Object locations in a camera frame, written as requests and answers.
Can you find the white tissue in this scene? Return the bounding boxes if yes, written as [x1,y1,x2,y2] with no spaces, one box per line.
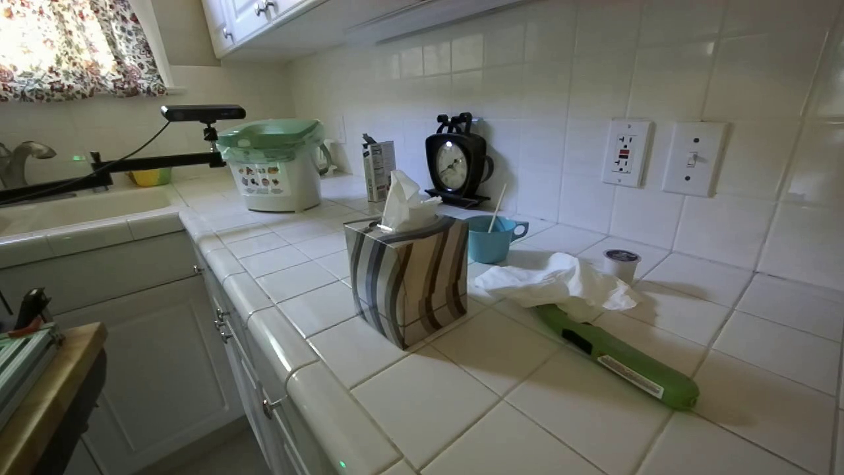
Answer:
[377,167,443,236]

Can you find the blue mug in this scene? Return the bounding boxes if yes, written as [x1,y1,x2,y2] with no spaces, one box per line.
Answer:
[464,213,534,266]

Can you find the silver metal holder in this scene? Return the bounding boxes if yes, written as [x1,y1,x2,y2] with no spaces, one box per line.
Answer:
[361,133,400,208]

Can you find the black mantel clock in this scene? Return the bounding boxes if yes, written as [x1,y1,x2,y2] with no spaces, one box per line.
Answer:
[422,112,496,211]

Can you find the white crumpled cloth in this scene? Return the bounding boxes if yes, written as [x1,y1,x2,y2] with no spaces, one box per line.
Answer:
[469,250,642,313]

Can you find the small white pod cup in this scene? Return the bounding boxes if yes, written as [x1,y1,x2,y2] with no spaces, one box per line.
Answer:
[605,247,645,284]

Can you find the white power outlet plate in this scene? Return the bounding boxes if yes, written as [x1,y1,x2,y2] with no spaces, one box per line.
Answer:
[603,117,655,191]

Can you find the green elongated handheld tool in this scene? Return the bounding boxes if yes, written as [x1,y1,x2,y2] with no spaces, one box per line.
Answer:
[531,302,704,414]

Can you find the yellow sponge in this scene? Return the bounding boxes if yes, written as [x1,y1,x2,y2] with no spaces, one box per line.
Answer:
[129,167,174,191]

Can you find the black clamp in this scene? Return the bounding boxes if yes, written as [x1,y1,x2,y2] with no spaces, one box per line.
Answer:
[11,287,54,333]

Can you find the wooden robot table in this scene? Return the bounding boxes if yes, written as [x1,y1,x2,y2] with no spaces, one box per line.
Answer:
[0,320,111,475]

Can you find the floral window curtain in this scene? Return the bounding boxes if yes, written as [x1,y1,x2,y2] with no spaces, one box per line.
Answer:
[0,0,169,102]

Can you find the silver sink faucet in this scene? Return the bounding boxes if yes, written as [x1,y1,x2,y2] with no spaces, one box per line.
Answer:
[0,141,62,192]

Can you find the black stereo camera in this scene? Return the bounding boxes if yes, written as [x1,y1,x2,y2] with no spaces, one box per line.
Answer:
[158,102,248,125]

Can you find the white wall outlet right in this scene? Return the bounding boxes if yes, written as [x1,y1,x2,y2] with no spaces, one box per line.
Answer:
[659,119,735,201]

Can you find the thin black camera cable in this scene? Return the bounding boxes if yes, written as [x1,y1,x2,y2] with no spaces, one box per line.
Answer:
[115,119,174,167]

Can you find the metal mounting rail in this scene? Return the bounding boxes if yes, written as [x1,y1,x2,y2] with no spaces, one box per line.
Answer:
[0,324,62,427]

